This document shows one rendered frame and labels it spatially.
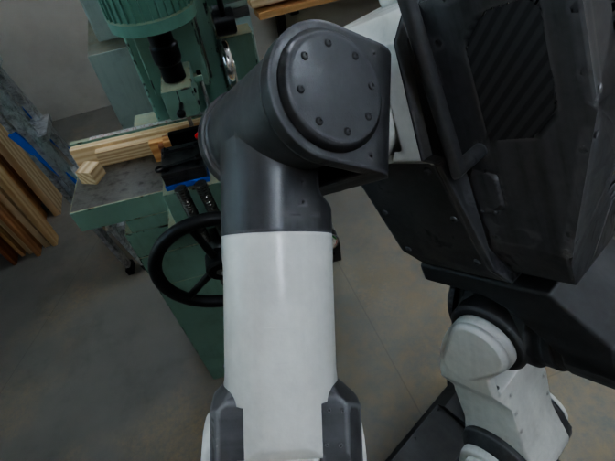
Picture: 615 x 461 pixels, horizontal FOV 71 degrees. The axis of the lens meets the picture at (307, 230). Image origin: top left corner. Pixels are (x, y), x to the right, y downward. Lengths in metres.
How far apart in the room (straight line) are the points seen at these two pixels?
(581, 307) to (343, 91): 0.36
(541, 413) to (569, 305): 0.38
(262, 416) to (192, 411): 1.39
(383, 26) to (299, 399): 0.30
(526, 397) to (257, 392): 0.56
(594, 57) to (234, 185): 0.25
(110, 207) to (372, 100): 0.83
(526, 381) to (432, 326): 1.00
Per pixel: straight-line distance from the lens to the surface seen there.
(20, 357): 2.20
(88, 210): 1.08
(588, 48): 0.34
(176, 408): 1.75
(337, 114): 0.29
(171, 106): 1.05
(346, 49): 0.32
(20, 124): 1.76
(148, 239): 1.13
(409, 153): 0.39
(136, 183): 1.09
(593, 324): 0.54
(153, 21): 0.94
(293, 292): 0.31
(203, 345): 1.53
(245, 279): 0.32
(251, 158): 0.32
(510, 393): 0.76
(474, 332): 0.61
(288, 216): 0.31
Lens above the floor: 1.50
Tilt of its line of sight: 46 degrees down
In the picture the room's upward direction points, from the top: 9 degrees counter-clockwise
